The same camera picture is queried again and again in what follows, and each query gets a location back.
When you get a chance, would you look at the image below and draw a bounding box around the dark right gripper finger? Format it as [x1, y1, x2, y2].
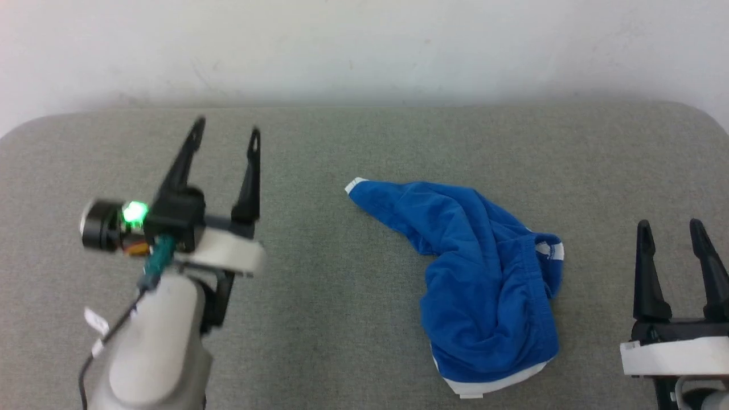
[689, 218, 729, 321]
[633, 219, 673, 321]

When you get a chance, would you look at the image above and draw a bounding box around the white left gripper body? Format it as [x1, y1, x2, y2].
[173, 215, 267, 336]

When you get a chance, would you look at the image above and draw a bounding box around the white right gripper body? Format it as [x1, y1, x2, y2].
[620, 319, 729, 410]

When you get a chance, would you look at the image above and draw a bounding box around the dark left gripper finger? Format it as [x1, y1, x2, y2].
[230, 127, 262, 224]
[157, 116, 207, 198]

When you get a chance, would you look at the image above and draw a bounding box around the blue basketball shorts white trim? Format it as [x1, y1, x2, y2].
[345, 177, 566, 399]

